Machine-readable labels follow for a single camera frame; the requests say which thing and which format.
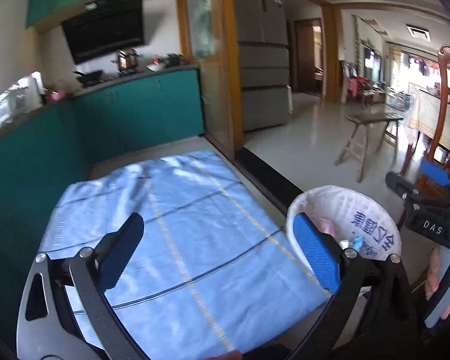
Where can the wood framed glass door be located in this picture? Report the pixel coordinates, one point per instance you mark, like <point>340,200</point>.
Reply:
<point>217,82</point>

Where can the white lined waste bin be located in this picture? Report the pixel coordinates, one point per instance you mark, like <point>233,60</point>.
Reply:
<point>360,210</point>

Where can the white play fence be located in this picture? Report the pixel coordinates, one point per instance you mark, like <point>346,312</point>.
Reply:
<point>399,101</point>

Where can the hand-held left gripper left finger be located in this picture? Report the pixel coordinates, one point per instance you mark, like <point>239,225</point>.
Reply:
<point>120,251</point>

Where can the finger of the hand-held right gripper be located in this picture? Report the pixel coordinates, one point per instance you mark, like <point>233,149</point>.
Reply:
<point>435,172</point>
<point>399,185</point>

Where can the chair with pink clothes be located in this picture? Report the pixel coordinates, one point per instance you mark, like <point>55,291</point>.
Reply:
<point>354,84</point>

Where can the small red bottle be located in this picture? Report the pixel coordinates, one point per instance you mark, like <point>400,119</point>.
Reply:
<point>156,60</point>

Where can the white dish rack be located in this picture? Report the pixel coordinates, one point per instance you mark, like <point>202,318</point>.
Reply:
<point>5,108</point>

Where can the pink bowl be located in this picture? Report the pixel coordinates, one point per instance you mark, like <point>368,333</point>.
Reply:
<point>57,95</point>

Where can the teal base cabinets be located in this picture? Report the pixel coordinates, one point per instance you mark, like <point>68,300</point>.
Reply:
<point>41,150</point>

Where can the person's right hand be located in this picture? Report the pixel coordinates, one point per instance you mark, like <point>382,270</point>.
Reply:
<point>433,273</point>

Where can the white bowl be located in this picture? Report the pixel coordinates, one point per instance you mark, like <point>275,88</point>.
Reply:
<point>155,67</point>

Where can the steel cooking pot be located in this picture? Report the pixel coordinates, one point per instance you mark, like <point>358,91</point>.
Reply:
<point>127,62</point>

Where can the dark green pot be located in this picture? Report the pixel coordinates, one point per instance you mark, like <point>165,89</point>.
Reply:
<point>173,59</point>

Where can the white countertop appliance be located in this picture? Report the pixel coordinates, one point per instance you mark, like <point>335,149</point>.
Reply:
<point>32,88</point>

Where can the ceiling air vent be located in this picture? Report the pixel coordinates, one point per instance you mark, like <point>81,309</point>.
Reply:
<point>419,33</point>

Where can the black wok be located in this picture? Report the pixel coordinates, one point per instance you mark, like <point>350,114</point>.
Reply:
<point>89,77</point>

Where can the cloth covered dining table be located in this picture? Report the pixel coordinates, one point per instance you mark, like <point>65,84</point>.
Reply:
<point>423,116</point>

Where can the black range hood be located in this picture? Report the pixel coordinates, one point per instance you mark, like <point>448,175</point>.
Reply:
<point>105,30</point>

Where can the blue checked tablecloth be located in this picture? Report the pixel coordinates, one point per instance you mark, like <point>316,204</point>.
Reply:
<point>180,213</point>

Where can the wooden room door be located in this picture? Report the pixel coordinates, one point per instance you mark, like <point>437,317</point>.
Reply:
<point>303,56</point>

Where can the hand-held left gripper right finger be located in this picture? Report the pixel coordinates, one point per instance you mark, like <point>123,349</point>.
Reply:
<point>317,255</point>

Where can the black gas hob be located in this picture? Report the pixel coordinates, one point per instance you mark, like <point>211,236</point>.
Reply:
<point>108,80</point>

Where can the wooden bench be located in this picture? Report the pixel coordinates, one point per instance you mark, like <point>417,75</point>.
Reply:
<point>375,118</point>

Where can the person's left hand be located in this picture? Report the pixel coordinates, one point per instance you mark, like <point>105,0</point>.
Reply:
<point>227,356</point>

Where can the grey refrigerator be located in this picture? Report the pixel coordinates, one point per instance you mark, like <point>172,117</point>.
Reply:
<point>262,63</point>

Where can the green vine garland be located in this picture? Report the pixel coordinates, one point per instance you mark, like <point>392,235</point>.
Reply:
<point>357,41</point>

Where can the reddish wooden chair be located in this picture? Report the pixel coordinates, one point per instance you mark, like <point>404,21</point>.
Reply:
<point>444,82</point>

